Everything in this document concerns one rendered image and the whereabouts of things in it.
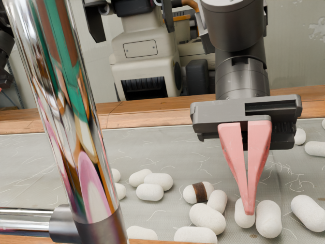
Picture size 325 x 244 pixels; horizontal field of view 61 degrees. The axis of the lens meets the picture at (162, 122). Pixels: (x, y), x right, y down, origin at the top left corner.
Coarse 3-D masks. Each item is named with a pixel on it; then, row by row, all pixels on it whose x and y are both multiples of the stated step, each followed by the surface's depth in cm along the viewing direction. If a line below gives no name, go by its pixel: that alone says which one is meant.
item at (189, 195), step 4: (204, 184) 30; (208, 184) 30; (188, 188) 30; (192, 188) 29; (208, 188) 29; (212, 188) 30; (184, 192) 30; (188, 192) 29; (192, 192) 29; (208, 192) 29; (184, 196) 30; (188, 196) 29; (192, 196) 29; (208, 196) 29; (188, 200) 29; (192, 200) 29; (196, 200) 29
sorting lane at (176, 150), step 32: (128, 128) 54; (160, 128) 52; (192, 128) 50; (320, 128) 42; (0, 160) 49; (32, 160) 47; (128, 160) 42; (160, 160) 40; (192, 160) 39; (224, 160) 38; (288, 160) 35; (320, 160) 34; (0, 192) 39; (32, 192) 37; (128, 192) 34; (256, 192) 30; (288, 192) 29; (320, 192) 29; (128, 224) 29; (160, 224) 28; (192, 224) 27; (288, 224) 25
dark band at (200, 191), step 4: (192, 184) 30; (196, 184) 30; (200, 184) 30; (196, 188) 29; (200, 188) 29; (204, 188) 29; (196, 192) 29; (200, 192) 29; (204, 192) 29; (196, 196) 29; (200, 196) 29; (204, 196) 29; (200, 200) 29; (204, 200) 30
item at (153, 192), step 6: (138, 186) 32; (144, 186) 31; (150, 186) 31; (156, 186) 31; (138, 192) 31; (144, 192) 31; (150, 192) 31; (156, 192) 31; (162, 192) 31; (144, 198) 31; (150, 198) 31; (156, 198) 31
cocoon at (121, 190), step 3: (117, 183) 33; (117, 186) 32; (120, 186) 32; (123, 186) 33; (117, 189) 32; (120, 189) 32; (123, 189) 32; (117, 192) 32; (120, 192) 32; (123, 192) 32; (120, 195) 32; (123, 195) 32; (120, 198) 32
